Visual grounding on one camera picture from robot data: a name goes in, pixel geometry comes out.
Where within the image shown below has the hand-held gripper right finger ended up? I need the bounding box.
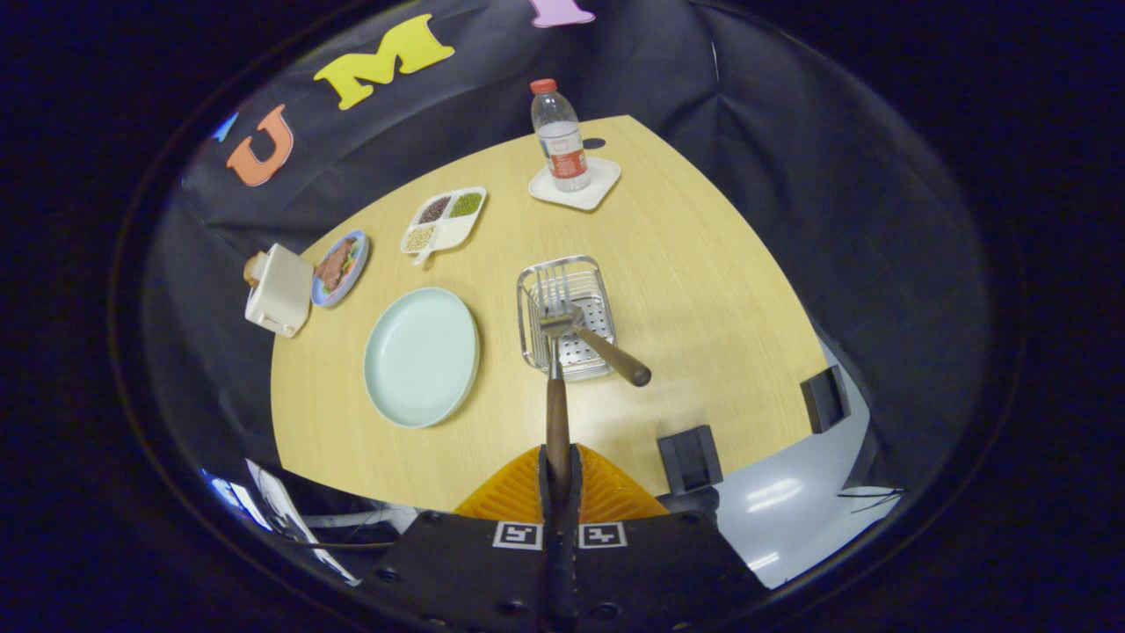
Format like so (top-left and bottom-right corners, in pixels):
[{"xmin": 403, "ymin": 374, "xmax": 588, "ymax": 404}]
[{"xmin": 567, "ymin": 444, "xmax": 771, "ymax": 633}]

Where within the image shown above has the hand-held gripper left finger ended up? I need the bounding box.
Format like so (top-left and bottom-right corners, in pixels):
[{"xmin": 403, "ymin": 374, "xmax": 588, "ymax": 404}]
[{"xmin": 356, "ymin": 444, "xmax": 564, "ymax": 633}]

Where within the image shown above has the fork with wooden handle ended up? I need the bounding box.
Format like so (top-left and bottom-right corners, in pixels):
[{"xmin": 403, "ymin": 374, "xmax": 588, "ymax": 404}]
[{"xmin": 534, "ymin": 264, "xmax": 574, "ymax": 530}]

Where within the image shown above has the spoon with wooden handle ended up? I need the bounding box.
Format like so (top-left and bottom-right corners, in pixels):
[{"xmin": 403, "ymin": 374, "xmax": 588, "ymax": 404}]
[{"xmin": 538, "ymin": 302, "xmax": 653, "ymax": 389}]

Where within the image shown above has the black table clamp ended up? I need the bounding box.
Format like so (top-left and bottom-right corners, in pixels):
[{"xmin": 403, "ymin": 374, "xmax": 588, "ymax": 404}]
[
  {"xmin": 800, "ymin": 365, "xmax": 852, "ymax": 435},
  {"xmin": 657, "ymin": 425, "xmax": 724, "ymax": 496}
]

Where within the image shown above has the pale green plate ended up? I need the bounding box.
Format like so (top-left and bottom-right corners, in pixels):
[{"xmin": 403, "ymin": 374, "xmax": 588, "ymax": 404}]
[{"xmin": 363, "ymin": 287, "xmax": 481, "ymax": 430}]

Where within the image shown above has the brown meat slice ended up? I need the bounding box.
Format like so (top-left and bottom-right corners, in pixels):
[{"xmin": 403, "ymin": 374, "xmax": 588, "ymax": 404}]
[{"xmin": 316, "ymin": 237, "xmax": 357, "ymax": 293}]

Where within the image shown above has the small blue plate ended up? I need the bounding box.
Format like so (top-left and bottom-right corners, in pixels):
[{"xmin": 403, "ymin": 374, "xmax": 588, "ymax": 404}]
[{"xmin": 310, "ymin": 229, "xmax": 370, "ymax": 309}]

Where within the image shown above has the white toaster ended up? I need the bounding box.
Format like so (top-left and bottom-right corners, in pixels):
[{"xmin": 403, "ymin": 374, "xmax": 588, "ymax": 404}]
[{"xmin": 244, "ymin": 244, "xmax": 315, "ymax": 338}]

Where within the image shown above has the white divided grain dish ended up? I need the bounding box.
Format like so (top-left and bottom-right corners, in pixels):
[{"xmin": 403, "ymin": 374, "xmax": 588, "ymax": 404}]
[{"xmin": 400, "ymin": 186, "xmax": 488, "ymax": 267}]

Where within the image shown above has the white square coaster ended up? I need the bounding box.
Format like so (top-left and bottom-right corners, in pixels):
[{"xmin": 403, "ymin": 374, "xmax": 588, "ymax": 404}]
[{"xmin": 528, "ymin": 156, "xmax": 621, "ymax": 212}]

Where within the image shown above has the black backdrop cloth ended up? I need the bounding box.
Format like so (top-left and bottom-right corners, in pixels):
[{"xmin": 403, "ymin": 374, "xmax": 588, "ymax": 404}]
[{"xmin": 141, "ymin": 0, "xmax": 994, "ymax": 520}]

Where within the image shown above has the clear red-capped water bottle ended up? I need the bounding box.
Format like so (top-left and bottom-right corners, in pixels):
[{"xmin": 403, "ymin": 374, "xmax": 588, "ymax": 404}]
[{"xmin": 530, "ymin": 78, "xmax": 592, "ymax": 193}]

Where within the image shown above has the metal wire basket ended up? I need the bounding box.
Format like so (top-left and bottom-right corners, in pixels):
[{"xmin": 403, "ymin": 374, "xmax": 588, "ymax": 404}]
[{"xmin": 516, "ymin": 255, "xmax": 618, "ymax": 382}]

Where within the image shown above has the black cable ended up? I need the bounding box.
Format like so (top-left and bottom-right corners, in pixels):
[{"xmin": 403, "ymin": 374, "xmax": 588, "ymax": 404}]
[{"xmin": 835, "ymin": 485, "xmax": 906, "ymax": 516}]

